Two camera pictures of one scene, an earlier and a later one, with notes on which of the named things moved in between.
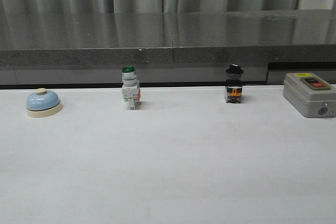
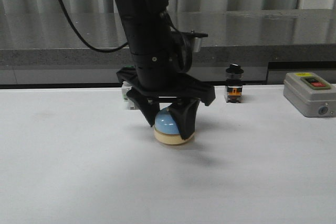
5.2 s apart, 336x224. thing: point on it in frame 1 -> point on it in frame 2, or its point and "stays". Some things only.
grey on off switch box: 312,95 stays
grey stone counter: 165,49 stays
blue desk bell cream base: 43,103 -> 166,129
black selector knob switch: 234,83 stays
